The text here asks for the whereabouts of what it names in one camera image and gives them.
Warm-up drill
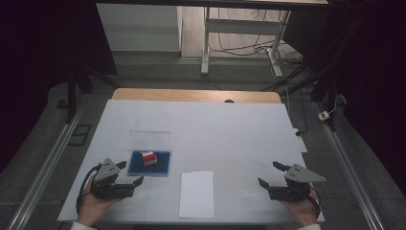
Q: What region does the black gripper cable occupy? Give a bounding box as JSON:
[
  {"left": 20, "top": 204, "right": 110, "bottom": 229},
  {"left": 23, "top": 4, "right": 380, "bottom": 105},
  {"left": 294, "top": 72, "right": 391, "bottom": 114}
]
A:
[
  {"left": 307, "top": 184, "right": 322, "bottom": 220},
  {"left": 76, "top": 163, "right": 103, "bottom": 216}
]

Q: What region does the person's right hand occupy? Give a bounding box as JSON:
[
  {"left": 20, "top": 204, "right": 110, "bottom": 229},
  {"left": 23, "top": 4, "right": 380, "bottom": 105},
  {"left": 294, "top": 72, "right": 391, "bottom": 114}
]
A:
[{"left": 281, "top": 188, "right": 320, "bottom": 227}]

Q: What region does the white paper sheet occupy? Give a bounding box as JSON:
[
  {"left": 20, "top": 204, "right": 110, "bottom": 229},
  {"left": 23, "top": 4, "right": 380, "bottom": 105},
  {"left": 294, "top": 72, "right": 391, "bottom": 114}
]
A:
[{"left": 178, "top": 171, "right": 215, "bottom": 219}]

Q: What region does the white cabinet panel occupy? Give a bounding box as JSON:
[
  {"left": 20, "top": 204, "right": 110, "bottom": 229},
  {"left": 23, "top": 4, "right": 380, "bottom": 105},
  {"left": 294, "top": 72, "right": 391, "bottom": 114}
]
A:
[{"left": 96, "top": 3, "right": 183, "bottom": 53}]

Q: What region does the black stand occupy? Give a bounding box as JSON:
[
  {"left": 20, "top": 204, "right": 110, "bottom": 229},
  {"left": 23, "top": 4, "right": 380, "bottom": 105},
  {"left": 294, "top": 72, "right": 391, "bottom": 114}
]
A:
[
  {"left": 261, "top": 54, "right": 341, "bottom": 132},
  {"left": 64, "top": 61, "right": 120, "bottom": 125}
]

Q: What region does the red and white stamp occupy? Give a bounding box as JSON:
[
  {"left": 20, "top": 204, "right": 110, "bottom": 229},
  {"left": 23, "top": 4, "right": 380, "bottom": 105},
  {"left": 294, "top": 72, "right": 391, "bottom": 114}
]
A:
[{"left": 141, "top": 150, "right": 159, "bottom": 167}]

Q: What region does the white desk frame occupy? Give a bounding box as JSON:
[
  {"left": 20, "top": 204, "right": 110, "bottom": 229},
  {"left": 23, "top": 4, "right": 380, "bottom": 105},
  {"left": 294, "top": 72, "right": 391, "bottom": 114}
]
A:
[{"left": 200, "top": 6, "right": 292, "bottom": 78}]

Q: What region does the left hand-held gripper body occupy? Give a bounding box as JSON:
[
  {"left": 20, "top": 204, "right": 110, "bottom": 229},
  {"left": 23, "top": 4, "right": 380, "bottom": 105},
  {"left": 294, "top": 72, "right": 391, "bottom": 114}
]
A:
[{"left": 90, "top": 157, "right": 136, "bottom": 200}]

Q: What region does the blue ink pad case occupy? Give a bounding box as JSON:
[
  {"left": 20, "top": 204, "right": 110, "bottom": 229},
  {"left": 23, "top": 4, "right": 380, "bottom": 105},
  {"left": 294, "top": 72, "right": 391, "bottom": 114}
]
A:
[{"left": 127, "top": 129, "right": 172, "bottom": 177}]

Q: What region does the person's left hand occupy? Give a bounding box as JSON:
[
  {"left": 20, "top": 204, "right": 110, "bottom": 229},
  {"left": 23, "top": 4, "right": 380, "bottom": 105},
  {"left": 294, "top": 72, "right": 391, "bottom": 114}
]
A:
[{"left": 76, "top": 173, "right": 124, "bottom": 228}]

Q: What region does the white table cover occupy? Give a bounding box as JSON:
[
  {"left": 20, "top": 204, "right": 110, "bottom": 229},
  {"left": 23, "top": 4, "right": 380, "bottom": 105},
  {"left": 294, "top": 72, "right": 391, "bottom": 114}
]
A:
[{"left": 56, "top": 99, "right": 326, "bottom": 223}]

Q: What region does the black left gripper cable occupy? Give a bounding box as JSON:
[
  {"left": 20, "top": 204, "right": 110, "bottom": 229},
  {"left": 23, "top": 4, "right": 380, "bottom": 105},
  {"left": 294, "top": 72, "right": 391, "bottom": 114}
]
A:
[{"left": 76, "top": 163, "right": 103, "bottom": 216}]

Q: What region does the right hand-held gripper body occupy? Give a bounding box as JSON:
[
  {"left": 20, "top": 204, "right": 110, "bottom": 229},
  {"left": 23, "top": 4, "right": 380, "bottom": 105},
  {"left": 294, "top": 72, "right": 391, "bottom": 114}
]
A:
[{"left": 267, "top": 163, "right": 327, "bottom": 203}]

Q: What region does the metal floor rail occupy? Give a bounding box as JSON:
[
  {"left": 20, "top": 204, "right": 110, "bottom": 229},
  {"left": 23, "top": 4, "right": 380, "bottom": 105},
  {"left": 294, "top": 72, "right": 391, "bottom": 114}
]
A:
[
  {"left": 6, "top": 101, "right": 89, "bottom": 230},
  {"left": 313, "top": 101, "right": 386, "bottom": 230}
]

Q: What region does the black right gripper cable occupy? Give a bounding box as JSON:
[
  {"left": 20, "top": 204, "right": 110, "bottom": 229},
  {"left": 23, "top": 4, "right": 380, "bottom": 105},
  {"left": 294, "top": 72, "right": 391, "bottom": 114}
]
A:
[{"left": 307, "top": 184, "right": 322, "bottom": 220}]

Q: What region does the black floor socket frame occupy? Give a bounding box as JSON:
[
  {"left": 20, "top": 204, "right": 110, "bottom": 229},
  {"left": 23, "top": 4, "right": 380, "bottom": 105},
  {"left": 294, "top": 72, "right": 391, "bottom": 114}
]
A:
[{"left": 68, "top": 124, "right": 93, "bottom": 148}]

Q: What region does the tangle of floor cables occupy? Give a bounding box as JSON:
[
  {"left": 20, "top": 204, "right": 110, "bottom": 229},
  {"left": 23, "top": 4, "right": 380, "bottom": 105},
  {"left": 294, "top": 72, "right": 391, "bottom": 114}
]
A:
[{"left": 209, "top": 8, "right": 305, "bottom": 70}]

